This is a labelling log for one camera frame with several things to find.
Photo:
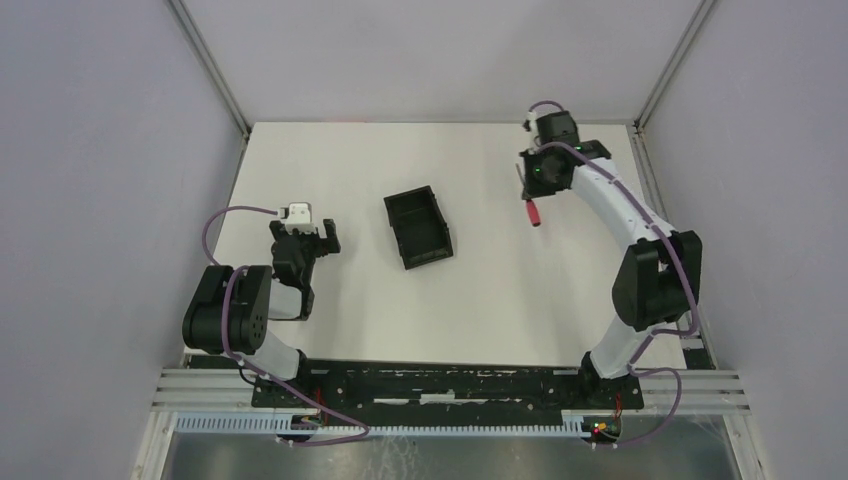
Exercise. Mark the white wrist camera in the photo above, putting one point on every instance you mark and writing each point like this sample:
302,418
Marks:
530,124
296,218

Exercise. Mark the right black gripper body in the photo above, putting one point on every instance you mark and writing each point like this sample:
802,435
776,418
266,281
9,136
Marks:
530,192

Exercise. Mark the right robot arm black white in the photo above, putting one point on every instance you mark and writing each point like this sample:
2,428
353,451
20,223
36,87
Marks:
658,279

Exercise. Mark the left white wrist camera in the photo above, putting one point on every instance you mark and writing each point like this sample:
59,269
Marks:
296,218

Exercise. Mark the right side aluminium rail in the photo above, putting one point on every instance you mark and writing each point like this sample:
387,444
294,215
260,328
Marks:
697,349

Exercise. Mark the white slotted cable duct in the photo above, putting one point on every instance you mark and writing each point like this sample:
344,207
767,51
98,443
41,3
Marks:
285,424

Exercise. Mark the red handled screwdriver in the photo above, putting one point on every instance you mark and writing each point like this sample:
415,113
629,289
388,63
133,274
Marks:
531,209

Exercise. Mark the left aluminium corner post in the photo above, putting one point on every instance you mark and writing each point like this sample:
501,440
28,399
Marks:
197,43

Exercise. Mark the aluminium frame rail front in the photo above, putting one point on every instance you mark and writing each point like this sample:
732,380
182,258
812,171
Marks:
704,392

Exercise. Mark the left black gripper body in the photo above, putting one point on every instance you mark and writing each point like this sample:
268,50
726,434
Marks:
307,240

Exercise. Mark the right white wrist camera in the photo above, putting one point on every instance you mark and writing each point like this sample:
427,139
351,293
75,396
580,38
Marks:
530,124

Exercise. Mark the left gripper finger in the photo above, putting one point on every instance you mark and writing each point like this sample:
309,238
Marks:
277,229
330,243

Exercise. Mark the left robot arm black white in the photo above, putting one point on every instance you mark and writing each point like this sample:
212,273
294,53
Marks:
229,312

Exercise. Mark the aluminium corner post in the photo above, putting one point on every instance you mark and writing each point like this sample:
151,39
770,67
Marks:
197,43
695,24

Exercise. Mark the black plastic bin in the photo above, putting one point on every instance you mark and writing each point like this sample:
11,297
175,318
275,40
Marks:
420,230

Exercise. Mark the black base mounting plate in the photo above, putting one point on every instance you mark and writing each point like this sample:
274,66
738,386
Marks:
395,394

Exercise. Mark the right aluminium corner post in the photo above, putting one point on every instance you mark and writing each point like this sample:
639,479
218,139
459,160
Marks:
695,24

